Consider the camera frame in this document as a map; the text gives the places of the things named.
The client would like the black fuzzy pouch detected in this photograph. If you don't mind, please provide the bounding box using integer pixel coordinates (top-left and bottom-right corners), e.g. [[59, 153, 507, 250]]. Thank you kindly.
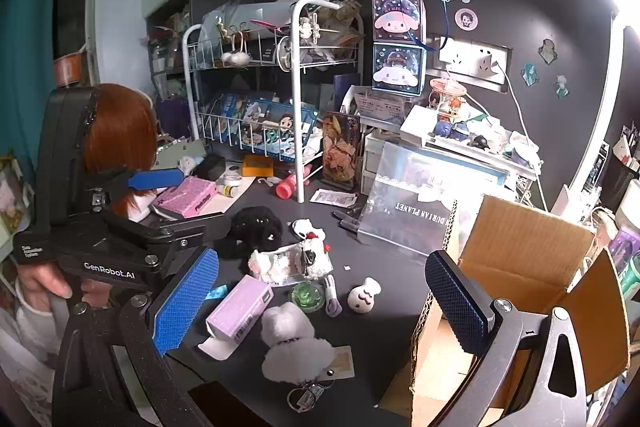
[[220, 207, 285, 258]]

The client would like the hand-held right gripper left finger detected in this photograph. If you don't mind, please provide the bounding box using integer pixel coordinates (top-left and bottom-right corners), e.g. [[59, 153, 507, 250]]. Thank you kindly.
[[52, 246, 221, 427]]

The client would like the round metal tin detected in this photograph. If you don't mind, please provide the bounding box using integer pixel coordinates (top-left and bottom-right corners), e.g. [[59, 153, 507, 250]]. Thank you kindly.
[[274, 36, 296, 70]]

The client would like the white dog character box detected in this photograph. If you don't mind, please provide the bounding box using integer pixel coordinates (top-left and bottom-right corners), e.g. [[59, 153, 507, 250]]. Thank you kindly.
[[371, 42, 428, 96]]

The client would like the white wire rack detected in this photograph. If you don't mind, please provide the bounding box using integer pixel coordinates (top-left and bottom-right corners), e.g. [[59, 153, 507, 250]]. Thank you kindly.
[[182, 0, 366, 204]]

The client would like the cardboard box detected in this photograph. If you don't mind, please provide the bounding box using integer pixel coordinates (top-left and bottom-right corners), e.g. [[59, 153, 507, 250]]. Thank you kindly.
[[377, 194, 632, 423]]

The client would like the person's left forearm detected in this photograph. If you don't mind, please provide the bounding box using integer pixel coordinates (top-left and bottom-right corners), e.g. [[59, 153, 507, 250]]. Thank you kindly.
[[0, 289, 76, 408]]

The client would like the small printed packet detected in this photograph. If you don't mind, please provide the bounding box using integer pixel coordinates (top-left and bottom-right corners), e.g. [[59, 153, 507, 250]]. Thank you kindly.
[[310, 188, 358, 206]]

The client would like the black clip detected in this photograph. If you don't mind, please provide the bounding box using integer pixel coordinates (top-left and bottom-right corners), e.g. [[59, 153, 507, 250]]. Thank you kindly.
[[332, 207, 366, 233]]

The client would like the clear packet with white frills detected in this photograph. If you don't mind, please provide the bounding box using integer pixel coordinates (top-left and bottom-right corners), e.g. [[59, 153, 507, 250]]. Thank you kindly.
[[248, 239, 335, 285]]

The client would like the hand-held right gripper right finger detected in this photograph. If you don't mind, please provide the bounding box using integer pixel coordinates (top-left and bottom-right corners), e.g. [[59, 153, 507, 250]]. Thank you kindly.
[[425, 249, 588, 427]]

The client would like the orange box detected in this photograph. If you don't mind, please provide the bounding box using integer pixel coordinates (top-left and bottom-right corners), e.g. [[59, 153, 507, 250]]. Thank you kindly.
[[242, 155, 275, 178]]

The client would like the white wall socket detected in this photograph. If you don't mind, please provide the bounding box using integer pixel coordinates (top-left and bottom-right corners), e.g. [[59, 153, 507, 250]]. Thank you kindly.
[[437, 36, 513, 85]]

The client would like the green glass dish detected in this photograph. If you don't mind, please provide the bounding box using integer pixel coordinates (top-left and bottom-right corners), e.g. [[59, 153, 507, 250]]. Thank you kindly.
[[289, 281, 326, 313]]

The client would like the metal key ring with tag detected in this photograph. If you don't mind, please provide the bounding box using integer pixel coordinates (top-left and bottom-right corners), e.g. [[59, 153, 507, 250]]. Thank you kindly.
[[286, 377, 336, 413]]

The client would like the white fluffy pompom keychain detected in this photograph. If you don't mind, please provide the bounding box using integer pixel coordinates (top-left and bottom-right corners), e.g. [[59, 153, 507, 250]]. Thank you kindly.
[[260, 302, 335, 383]]

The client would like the pink bottle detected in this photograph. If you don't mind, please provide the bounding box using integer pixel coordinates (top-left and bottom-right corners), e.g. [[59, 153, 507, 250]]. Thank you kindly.
[[276, 174, 301, 200]]

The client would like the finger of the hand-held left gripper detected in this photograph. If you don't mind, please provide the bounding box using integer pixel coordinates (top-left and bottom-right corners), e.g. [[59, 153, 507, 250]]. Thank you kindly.
[[85, 168, 184, 210], [145, 213, 232, 258]]

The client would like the white ghost figure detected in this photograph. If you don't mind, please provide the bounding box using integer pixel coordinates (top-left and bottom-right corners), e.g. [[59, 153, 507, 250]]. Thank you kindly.
[[347, 277, 383, 314]]

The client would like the acrylic picture stand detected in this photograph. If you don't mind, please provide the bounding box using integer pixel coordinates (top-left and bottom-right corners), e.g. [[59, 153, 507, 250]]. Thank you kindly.
[[320, 111, 362, 192]]

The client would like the white sign card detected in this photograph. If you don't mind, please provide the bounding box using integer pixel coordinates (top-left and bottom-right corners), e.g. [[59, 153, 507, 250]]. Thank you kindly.
[[350, 89, 406, 125]]

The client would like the clear Durian Planet bag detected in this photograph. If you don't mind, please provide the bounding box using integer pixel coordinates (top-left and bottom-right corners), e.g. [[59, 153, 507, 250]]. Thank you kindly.
[[357, 142, 518, 265]]

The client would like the black pen holder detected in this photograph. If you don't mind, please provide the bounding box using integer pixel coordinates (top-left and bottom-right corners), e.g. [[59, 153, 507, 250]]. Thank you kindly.
[[607, 147, 640, 212]]

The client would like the teal curtain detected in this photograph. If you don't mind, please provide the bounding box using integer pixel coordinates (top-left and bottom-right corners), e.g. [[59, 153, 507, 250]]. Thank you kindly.
[[0, 0, 76, 168]]

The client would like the person's left hand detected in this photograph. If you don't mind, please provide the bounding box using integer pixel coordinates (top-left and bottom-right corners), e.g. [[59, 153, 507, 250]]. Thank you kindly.
[[16, 261, 118, 310]]

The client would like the auburn-haired doll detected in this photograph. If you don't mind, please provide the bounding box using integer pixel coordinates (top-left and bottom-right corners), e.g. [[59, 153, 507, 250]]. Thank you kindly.
[[82, 82, 161, 224]]

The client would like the row of anime cards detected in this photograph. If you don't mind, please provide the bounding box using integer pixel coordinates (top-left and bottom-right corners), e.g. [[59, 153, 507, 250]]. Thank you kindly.
[[207, 93, 321, 160]]

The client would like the purple box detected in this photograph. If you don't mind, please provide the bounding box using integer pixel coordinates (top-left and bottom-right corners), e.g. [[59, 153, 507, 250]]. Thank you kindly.
[[206, 276, 273, 340]]

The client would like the white drawer unit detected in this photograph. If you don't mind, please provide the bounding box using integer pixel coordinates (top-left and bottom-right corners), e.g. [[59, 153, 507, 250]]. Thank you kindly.
[[362, 129, 401, 192]]

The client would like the pink bunny character box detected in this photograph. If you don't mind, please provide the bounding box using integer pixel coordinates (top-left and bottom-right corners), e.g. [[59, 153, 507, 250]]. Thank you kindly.
[[371, 0, 427, 45]]

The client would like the small black box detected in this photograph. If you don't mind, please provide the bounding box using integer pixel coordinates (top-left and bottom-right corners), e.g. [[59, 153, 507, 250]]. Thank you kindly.
[[192, 153, 227, 182]]

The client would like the carousel figure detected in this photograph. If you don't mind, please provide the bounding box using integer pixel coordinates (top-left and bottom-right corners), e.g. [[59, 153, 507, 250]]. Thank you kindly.
[[427, 77, 468, 112]]

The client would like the beige card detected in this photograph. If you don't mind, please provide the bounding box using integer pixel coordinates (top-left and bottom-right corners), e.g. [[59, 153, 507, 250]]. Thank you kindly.
[[320, 346, 356, 379]]

